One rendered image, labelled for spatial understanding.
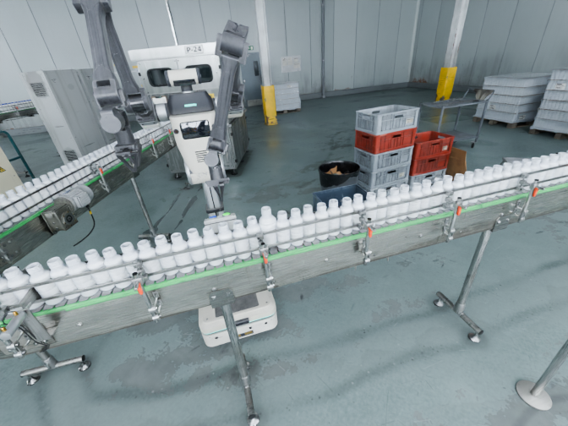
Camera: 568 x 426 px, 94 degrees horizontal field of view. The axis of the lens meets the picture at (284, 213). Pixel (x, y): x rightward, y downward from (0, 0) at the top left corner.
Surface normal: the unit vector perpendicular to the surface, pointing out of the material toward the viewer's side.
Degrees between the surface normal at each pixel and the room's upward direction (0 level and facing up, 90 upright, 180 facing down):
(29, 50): 90
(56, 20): 90
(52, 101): 90
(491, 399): 0
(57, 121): 90
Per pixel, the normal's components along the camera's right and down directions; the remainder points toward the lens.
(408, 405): -0.08, -0.86
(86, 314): 0.28, 0.46
